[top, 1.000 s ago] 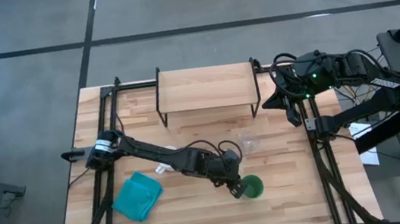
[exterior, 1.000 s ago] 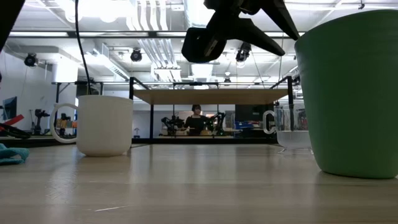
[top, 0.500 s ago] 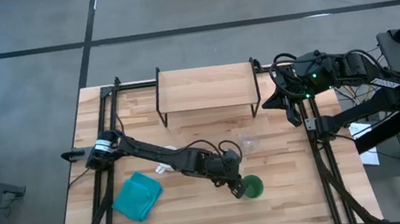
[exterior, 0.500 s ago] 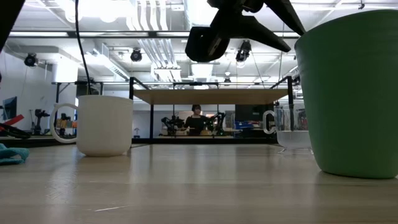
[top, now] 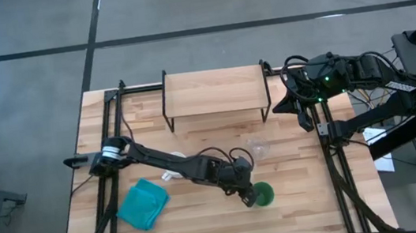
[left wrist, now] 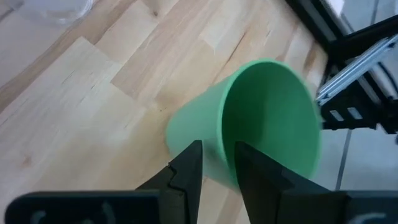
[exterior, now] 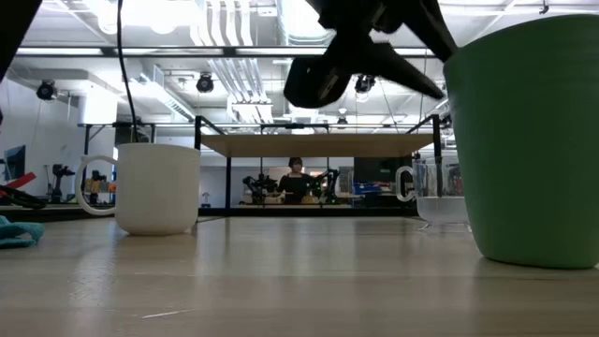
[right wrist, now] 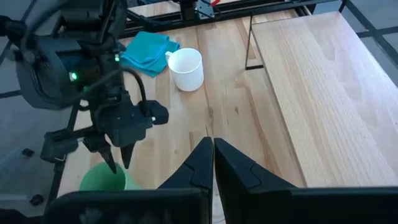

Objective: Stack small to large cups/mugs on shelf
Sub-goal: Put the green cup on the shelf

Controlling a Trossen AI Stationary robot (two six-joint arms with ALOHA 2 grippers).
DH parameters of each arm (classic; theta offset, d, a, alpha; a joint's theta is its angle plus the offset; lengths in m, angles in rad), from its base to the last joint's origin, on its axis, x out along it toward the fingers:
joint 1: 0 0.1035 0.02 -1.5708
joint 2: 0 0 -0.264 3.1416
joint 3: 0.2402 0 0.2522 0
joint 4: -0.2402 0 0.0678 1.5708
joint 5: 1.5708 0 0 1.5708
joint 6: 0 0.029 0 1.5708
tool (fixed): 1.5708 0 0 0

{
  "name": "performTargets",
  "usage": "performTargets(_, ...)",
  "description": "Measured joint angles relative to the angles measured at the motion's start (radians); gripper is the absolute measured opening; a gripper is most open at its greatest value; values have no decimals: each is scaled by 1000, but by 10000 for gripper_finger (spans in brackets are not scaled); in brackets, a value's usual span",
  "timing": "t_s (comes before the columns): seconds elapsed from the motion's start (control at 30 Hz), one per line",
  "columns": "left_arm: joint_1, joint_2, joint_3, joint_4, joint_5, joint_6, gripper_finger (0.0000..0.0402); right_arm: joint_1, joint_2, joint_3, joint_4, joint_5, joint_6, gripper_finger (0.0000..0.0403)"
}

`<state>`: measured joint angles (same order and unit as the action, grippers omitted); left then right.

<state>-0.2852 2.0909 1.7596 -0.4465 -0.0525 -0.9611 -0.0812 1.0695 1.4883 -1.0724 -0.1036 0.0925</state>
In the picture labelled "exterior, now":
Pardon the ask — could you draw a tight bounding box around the person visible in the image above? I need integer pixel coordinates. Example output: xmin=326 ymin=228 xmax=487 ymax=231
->
xmin=276 ymin=156 xmax=315 ymax=205

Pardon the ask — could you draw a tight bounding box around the blue storage bin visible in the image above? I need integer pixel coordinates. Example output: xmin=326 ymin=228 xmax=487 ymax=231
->
xmin=353 ymin=182 xmax=383 ymax=196

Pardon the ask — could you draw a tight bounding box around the white ceramic mug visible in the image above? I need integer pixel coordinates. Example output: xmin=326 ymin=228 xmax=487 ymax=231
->
xmin=74 ymin=142 xmax=202 ymax=237

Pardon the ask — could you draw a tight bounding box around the black ceiling spotlight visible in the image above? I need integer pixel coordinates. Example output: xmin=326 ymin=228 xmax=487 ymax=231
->
xmin=195 ymin=72 xmax=216 ymax=95
xmin=353 ymin=74 xmax=376 ymax=95
xmin=36 ymin=79 xmax=59 ymax=102

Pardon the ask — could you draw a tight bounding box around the wooden shelf with black frame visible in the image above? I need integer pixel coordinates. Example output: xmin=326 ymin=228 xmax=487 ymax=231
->
xmin=194 ymin=114 xmax=444 ymax=217

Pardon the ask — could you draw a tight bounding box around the dark computer monitor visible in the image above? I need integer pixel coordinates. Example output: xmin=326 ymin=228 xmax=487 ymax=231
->
xmin=3 ymin=144 xmax=27 ymax=182

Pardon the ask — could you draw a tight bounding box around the black hanging cable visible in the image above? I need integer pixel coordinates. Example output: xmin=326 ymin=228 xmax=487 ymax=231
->
xmin=115 ymin=0 xmax=140 ymax=144

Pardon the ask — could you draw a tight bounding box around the black curved cable bundle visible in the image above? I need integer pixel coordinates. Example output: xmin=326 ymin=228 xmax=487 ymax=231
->
xmin=0 ymin=184 xmax=48 ymax=211

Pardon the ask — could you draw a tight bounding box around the clear glass mug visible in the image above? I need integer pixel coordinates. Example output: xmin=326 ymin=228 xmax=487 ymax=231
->
xmin=395 ymin=156 xmax=472 ymax=231

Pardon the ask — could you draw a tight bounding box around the red bar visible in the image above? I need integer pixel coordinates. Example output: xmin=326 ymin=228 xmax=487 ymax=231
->
xmin=0 ymin=171 xmax=38 ymax=193

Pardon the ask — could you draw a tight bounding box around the green cup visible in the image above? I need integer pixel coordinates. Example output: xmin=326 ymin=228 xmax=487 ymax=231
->
xmin=443 ymin=13 xmax=599 ymax=271

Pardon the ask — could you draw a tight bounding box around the large dark screen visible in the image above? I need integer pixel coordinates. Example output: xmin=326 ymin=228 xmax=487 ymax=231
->
xmin=353 ymin=156 xmax=416 ymax=208

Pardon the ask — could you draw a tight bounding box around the teal cloth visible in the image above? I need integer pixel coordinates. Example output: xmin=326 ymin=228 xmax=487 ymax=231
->
xmin=0 ymin=214 xmax=46 ymax=249

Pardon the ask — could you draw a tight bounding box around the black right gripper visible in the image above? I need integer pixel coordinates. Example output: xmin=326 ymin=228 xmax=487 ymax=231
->
xmin=283 ymin=0 xmax=446 ymax=110

